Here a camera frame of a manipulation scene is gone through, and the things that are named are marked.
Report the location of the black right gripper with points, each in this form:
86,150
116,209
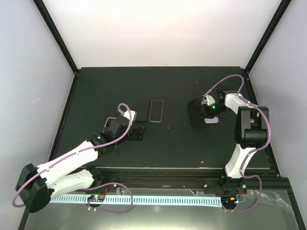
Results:
206,113

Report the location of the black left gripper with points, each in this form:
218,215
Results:
134,137

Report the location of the lavender phone case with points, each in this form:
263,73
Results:
213,120

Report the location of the phone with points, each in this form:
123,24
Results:
108,121
194,110

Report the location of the silver black smartphone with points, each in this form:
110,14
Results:
156,111

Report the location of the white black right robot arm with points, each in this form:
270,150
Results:
252,132

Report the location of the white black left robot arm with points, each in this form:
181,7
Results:
38,185

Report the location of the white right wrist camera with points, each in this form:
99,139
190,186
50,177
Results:
208,100

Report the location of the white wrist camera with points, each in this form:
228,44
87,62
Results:
130,115
208,100

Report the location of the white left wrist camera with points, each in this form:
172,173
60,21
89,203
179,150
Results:
130,115

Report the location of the light blue slotted cable duct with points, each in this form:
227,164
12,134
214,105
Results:
145,200

